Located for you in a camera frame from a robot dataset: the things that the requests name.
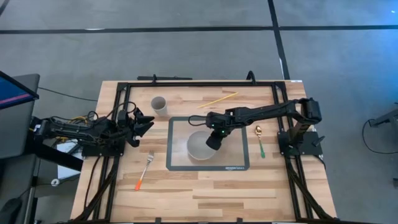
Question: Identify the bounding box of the fork with orange handle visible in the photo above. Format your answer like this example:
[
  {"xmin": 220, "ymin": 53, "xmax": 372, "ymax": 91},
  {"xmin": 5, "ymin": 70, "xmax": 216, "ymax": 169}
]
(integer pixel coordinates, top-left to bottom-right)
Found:
[{"xmin": 134, "ymin": 150, "xmax": 155, "ymax": 192}]

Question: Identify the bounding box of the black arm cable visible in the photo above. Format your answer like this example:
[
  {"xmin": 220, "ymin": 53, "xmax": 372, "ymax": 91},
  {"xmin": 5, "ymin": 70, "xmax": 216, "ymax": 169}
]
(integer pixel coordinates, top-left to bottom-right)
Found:
[
  {"xmin": 187, "ymin": 114, "xmax": 210, "ymax": 127},
  {"xmin": 104, "ymin": 100, "xmax": 138, "ymax": 121}
]

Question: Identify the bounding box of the white paper cup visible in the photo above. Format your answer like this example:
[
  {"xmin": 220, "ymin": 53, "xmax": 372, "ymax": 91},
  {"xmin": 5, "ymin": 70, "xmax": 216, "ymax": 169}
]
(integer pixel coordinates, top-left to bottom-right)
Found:
[{"xmin": 150, "ymin": 96, "xmax": 169, "ymax": 117}]

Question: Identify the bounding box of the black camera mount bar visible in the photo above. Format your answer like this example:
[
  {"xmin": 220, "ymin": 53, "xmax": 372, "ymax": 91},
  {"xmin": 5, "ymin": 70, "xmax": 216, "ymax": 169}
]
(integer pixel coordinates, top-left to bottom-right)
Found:
[{"xmin": 137, "ymin": 73, "xmax": 193, "ymax": 82}]

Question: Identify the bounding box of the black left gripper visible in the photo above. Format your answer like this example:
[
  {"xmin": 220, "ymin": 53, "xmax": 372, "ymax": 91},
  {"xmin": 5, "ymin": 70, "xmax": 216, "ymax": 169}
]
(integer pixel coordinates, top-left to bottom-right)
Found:
[{"xmin": 116, "ymin": 106, "xmax": 155, "ymax": 140}]

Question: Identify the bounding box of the grey round bowl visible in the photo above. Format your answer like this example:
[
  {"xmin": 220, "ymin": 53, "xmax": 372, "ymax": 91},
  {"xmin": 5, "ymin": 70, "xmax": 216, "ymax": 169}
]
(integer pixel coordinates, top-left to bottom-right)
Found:
[{"xmin": 186, "ymin": 130, "xmax": 218, "ymax": 161}]

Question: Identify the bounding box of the grey stand leg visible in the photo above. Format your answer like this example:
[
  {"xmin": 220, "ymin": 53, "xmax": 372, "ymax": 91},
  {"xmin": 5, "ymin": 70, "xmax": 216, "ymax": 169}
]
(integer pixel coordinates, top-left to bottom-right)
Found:
[{"xmin": 369, "ymin": 102, "xmax": 398, "ymax": 128}]

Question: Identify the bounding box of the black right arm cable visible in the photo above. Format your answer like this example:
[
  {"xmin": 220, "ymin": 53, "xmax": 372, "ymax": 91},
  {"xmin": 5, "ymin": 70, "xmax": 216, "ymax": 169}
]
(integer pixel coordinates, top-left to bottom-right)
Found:
[{"xmin": 187, "ymin": 114, "xmax": 210, "ymax": 127}]

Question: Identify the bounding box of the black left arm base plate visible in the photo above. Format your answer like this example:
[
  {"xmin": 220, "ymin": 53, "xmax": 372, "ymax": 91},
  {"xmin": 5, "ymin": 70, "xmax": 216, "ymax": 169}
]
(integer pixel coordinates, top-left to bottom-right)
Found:
[{"xmin": 81, "ymin": 136, "xmax": 126, "ymax": 157}]

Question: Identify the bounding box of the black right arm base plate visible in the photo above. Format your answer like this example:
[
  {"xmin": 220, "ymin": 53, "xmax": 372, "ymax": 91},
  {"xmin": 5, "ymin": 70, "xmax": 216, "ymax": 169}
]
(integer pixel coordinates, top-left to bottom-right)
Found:
[{"xmin": 277, "ymin": 129, "xmax": 323, "ymax": 157}]

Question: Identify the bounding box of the clear mat with black border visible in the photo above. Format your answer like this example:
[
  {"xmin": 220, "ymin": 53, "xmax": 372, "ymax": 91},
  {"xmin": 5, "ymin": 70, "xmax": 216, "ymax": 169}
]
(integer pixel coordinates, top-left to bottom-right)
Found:
[{"xmin": 165, "ymin": 116, "xmax": 251, "ymax": 172}]

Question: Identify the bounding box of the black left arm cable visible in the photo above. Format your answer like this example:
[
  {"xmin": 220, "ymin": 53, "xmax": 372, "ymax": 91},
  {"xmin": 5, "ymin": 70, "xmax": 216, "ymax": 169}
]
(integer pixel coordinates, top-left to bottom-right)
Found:
[{"xmin": 104, "ymin": 100, "xmax": 138, "ymax": 121}]

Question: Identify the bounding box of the monitor with blue screen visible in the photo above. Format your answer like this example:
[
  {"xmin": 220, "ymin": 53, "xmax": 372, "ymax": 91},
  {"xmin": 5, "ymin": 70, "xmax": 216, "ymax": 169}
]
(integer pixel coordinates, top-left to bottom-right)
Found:
[{"xmin": 0, "ymin": 70, "xmax": 40, "ymax": 110}]

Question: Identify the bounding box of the gold spoon with green handle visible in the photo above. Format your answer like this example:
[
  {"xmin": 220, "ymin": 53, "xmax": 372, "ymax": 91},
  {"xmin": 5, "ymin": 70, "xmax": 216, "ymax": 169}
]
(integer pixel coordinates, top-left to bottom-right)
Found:
[{"xmin": 254, "ymin": 125, "xmax": 266, "ymax": 159}]

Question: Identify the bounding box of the black computer mouse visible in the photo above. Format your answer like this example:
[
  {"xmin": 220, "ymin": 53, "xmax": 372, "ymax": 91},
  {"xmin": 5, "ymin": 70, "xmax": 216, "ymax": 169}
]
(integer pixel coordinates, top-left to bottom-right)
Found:
[{"xmin": 0, "ymin": 197, "xmax": 23, "ymax": 224}]

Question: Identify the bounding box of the thin black floor cable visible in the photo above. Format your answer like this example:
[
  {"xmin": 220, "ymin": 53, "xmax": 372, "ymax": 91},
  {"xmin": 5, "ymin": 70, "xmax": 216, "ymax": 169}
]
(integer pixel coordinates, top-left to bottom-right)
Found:
[{"xmin": 38, "ymin": 86, "xmax": 98, "ymax": 103}]

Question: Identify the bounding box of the yellow chopstick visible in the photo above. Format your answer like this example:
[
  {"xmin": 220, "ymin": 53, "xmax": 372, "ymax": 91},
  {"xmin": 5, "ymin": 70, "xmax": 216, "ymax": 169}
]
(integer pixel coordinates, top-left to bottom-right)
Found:
[{"xmin": 196, "ymin": 91, "xmax": 239, "ymax": 109}]

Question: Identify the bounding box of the black aluminium table frame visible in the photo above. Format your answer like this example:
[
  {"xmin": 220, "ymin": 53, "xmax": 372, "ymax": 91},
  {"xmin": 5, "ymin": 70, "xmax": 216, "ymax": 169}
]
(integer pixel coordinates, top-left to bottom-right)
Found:
[{"xmin": 73, "ymin": 80, "xmax": 337, "ymax": 224}]

